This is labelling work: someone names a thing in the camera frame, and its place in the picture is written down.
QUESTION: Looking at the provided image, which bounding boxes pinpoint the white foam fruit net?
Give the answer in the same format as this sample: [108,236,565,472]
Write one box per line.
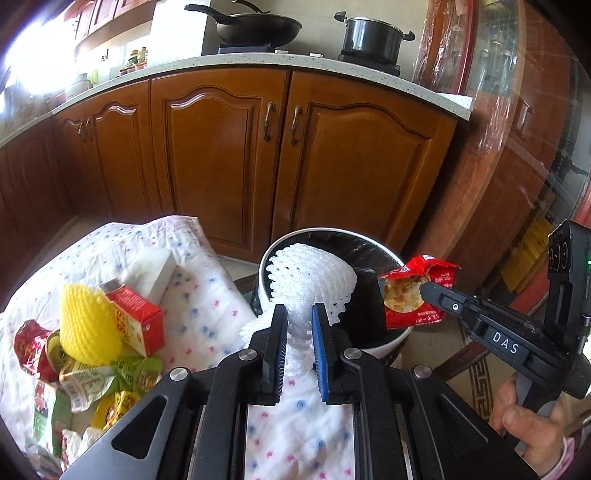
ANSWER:
[239,243,358,380]

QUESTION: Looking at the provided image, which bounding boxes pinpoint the red snack bag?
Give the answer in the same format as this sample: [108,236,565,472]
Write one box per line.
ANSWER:
[378,254,461,330]

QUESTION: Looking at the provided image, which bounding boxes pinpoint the yellow foam fruit net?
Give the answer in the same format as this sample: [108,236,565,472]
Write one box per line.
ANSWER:
[60,284,122,367]

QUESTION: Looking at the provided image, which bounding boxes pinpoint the white trash bin black liner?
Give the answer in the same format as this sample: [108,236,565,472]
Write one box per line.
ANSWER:
[240,227,412,364]

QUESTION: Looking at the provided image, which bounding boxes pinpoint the wooden kitchen cabinets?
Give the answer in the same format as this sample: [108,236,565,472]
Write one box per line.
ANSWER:
[1,66,458,299]

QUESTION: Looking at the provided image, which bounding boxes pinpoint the grey kitchen countertop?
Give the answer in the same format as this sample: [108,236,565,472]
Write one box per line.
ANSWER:
[1,52,474,146]

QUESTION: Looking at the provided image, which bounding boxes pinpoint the person's right hand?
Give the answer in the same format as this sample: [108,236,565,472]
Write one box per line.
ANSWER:
[489,377,565,478]

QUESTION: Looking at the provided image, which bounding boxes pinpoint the floral white tablecloth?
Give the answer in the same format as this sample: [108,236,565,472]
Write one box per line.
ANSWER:
[1,216,355,479]

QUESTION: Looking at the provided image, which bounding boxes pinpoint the red juice carton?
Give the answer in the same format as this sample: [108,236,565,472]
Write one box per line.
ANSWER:
[100,279,164,357]

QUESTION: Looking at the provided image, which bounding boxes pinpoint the green drink pouch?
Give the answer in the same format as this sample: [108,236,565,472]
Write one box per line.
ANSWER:
[46,331,163,413]

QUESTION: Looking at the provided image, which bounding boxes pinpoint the white sponge block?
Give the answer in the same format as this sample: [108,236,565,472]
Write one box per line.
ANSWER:
[122,247,176,305]

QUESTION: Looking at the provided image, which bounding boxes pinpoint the glass display cabinet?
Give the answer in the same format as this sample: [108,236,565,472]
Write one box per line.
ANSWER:
[407,1,590,313]

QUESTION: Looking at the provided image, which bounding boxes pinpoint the crushed red can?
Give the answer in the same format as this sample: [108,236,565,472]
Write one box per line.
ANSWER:
[13,320,58,384]

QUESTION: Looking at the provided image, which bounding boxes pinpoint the black cooking pot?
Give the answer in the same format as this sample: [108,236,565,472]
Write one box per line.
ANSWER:
[334,11,416,66]

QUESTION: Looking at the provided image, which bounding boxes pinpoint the black wok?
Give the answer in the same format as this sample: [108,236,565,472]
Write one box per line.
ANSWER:
[184,1,301,48]

